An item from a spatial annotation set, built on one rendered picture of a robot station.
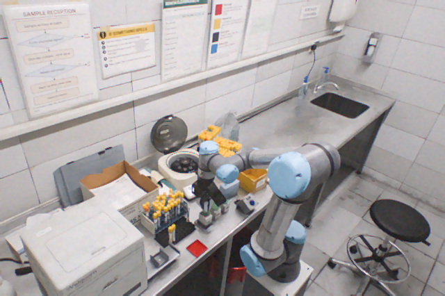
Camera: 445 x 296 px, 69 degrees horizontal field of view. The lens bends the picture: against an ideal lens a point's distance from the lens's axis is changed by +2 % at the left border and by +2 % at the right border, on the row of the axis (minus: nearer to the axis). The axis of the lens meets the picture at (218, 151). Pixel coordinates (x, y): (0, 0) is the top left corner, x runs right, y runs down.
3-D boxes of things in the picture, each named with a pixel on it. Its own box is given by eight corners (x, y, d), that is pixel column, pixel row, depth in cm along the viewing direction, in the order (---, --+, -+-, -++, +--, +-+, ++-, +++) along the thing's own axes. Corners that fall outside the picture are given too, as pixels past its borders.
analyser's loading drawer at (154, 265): (138, 289, 118) (137, 281, 115) (128, 277, 122) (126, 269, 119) (180, 256, 131) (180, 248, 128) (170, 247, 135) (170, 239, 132)
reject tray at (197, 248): (196, 258, 134) (197, 256, 133) (185, 248, 137) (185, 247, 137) (208, 249, 138) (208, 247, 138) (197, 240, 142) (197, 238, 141)
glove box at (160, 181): (160, 209, 155) (160, 194, 150) (132, 185, 168) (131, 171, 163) (180, 197, 163) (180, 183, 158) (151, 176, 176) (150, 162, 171)
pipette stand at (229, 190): (225, 205, 161) (227, 190, 156) (216, 197, 165) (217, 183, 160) (239, 197, 167) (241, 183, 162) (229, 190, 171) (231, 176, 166)
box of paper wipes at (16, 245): (22, 263, 126) (14, 242, 119) (8, 247, 131) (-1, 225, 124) (76, 231, 141) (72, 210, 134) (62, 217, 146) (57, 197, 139)
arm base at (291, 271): (307, 271, 130) (313, 255, 124) (281, 290, 122) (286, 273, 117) (281, 245, 140) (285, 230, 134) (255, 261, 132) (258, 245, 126)
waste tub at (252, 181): (251, 196, 169) (254, 181, 163) (233, 183, 177) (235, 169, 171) (267, 185, 177) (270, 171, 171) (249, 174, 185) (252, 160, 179)
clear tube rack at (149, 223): (154, 235, 141) (154, 224, 137) (140, 224, 147) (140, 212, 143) (188, 213, 155) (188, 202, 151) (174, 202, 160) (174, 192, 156)
